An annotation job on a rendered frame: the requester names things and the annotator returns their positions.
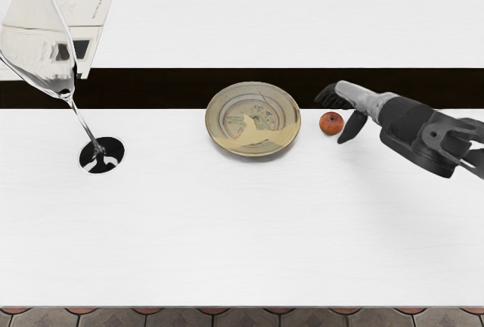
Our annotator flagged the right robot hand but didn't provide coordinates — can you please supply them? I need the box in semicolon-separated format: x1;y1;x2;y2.
314;79;394;145

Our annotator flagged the patterned beige ceramic plate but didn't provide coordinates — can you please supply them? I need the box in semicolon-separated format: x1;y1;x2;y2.
204;81;303;158

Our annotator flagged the small red apple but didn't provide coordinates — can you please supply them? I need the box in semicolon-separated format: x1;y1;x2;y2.
319;111;344;136

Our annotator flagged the white open book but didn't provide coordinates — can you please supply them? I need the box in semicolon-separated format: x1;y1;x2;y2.
0;0;116;82

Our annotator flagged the clear wine glass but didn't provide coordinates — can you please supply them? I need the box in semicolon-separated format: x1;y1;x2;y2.
0;0;126;174

